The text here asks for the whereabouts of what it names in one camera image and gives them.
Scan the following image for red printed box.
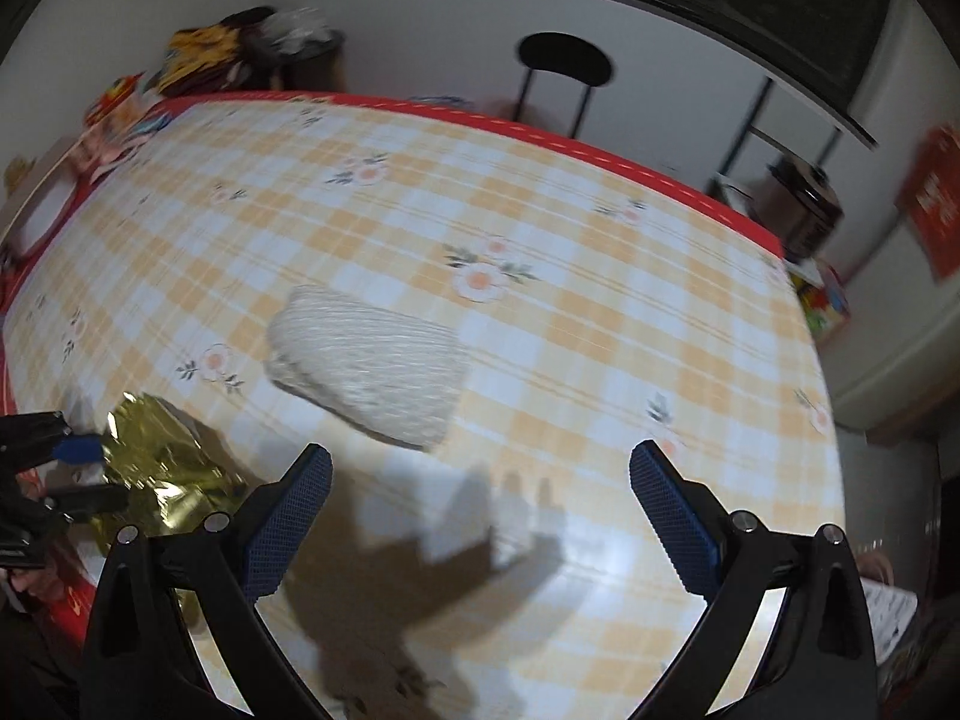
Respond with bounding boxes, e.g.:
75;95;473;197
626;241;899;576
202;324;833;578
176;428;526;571
0;75;151;263

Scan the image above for dark window with sill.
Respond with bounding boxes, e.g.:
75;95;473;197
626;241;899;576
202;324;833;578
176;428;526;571
435;0;893;151

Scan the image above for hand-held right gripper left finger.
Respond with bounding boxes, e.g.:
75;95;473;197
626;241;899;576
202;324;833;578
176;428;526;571
81;442;335;720

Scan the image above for red wall poster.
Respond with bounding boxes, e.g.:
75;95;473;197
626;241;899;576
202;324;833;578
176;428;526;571
896;124;960;282

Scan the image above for colourful shopping bags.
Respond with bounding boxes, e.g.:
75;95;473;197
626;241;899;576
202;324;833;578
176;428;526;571
787;262;852;346

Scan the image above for crumpled clear plastic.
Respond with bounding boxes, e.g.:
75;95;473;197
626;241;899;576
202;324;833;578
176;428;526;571
262;7;337;55

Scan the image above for white ribbed cloth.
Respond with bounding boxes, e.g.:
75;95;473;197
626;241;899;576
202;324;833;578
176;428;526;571
266;283;467;453

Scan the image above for table with checked floral tablecloth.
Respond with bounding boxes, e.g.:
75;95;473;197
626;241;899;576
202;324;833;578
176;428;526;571
0;90;848;720

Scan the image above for yellow snack packets pile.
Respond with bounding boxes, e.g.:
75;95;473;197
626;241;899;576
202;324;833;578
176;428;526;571
154;26;242;95

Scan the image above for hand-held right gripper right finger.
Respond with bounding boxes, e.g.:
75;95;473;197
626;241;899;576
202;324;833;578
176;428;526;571
626;439;878;720

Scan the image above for white refrigerator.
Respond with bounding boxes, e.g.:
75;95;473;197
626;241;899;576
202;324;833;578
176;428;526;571
825;0;960;432

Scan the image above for gold foil wrapper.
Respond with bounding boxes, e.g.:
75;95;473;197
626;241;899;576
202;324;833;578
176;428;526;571
101;390;248;541

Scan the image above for black and white metal rack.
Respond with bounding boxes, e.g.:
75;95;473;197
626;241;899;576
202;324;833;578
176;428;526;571
705;79;848;263

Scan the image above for white printed sheet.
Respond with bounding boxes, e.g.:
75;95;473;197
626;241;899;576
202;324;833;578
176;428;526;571
861;576;920;662

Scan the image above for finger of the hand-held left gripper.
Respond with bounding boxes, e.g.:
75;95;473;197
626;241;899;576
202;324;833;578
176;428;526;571
0;412;106;467
43;481;149;520

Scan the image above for brown electric pressure cooker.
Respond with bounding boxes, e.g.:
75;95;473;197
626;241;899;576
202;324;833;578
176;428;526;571
750;154;845;260

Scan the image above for black round stool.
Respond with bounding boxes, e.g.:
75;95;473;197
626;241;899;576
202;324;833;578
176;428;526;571
516;31;616;140

